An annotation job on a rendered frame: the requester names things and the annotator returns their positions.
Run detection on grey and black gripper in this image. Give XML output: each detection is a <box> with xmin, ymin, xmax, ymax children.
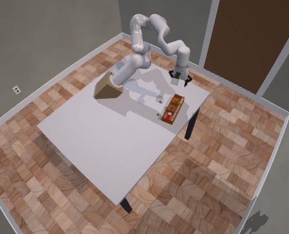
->
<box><xmin>169</xmin><ymin>64</ymin><xmax>192</xmax><ymax>87</ymax></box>

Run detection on orange-brown three-compartment bin rack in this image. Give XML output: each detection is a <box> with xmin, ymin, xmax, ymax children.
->
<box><xmin>162</xmin><ymin>94</ymin><xmax>185</xmax><ymax>125</ymax></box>

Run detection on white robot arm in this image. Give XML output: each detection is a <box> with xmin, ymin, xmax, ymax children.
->
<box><xmin>109</xmin><ymin>14</ymin><xmax>190</xmax><ymax>88</ymax></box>

